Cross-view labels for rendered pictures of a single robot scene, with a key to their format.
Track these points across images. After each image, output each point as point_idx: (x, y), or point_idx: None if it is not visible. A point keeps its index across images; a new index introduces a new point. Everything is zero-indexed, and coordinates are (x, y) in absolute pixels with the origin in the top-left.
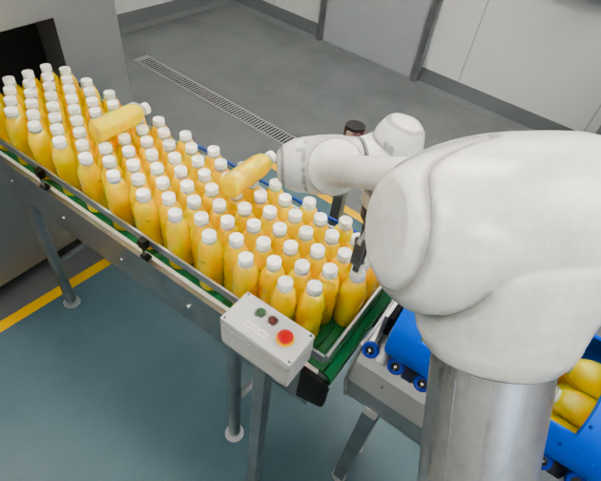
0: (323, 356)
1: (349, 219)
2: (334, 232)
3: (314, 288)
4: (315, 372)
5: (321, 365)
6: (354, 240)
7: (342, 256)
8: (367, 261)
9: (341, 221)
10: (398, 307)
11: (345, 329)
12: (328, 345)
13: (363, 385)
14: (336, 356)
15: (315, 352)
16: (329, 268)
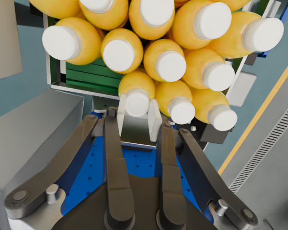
0: (48, 83)
1: (272, 42)
2: (221, 23)
3: (50, 45)
4: (60, 71)
5: (72, 74)
6: (7, 196)
7: (159, 67)
8: (149, 122)
9: (259, 26)
10: (132, 147)
11: (96, 92)
12: (96, 72)
13: (92, 109)
14: (88, 84)
15: (46, 71)
16: (115, 54)
